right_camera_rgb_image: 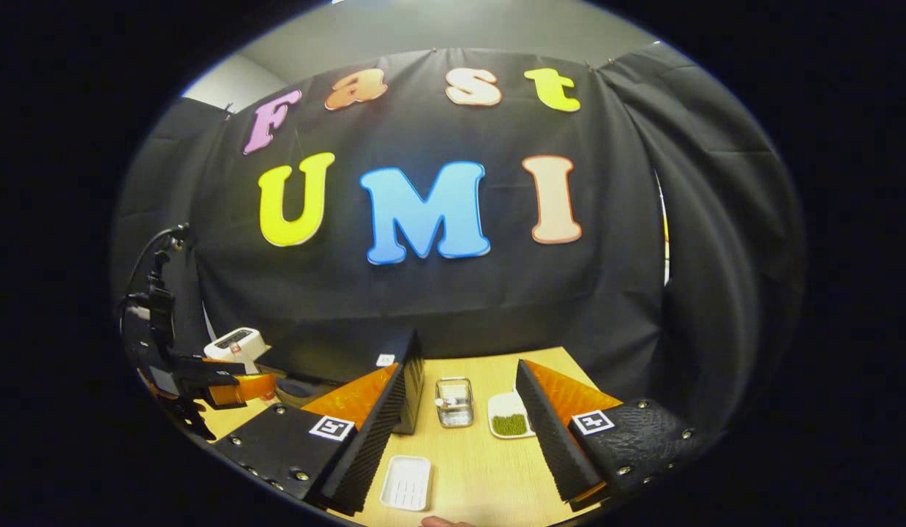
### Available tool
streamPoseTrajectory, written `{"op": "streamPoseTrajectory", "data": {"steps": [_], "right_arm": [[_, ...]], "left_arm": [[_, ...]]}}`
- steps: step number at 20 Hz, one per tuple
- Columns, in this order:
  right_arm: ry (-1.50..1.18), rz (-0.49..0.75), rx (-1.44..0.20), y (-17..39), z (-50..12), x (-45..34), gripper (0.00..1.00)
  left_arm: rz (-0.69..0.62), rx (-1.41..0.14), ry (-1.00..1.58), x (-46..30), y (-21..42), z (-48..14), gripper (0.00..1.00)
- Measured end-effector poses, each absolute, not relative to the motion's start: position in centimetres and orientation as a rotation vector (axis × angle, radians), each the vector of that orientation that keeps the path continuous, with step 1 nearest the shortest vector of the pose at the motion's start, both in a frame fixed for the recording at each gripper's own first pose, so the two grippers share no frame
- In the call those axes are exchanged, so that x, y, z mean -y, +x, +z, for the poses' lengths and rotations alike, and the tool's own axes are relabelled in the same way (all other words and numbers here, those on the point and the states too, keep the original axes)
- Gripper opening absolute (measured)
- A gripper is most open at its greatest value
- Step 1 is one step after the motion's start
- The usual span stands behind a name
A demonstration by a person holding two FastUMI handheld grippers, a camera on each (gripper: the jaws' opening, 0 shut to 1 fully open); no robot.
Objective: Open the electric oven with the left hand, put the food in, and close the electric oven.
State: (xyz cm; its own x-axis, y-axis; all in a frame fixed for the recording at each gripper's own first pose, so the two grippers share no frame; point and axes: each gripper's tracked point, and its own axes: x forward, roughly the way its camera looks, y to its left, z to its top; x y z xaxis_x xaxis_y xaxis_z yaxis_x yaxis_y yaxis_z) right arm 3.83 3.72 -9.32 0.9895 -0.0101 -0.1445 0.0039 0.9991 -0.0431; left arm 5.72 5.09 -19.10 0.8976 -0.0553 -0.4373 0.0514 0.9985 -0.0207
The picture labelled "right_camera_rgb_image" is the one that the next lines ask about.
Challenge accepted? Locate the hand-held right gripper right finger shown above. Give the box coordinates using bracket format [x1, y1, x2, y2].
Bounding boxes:
[515, 359, 717, 512]

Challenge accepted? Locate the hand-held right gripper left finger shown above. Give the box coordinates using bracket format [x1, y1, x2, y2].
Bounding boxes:
[211, 362, 408, 515]

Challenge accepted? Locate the black electric oven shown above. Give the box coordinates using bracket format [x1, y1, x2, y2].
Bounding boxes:
[259, 329, 425, 436]

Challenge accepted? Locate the small white rectangular tray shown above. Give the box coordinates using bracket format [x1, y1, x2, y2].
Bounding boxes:
[380, 455, 433, 512]

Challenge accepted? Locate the white toaster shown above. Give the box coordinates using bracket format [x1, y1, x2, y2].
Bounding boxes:
[204, 327, 269, 365]

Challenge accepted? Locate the white divided plate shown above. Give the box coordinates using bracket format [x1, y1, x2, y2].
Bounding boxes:
[487, 390, 536, 441]

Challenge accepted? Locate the metal mesh holder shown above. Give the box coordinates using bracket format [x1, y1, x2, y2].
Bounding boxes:
[434, 376, 475, 429]

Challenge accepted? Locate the black backdrop cloth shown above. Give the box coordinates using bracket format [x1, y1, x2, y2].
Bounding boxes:
[113, 44, 805, 440]

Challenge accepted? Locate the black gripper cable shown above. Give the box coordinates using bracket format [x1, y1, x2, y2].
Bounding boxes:
[120, 224, 191, 317]

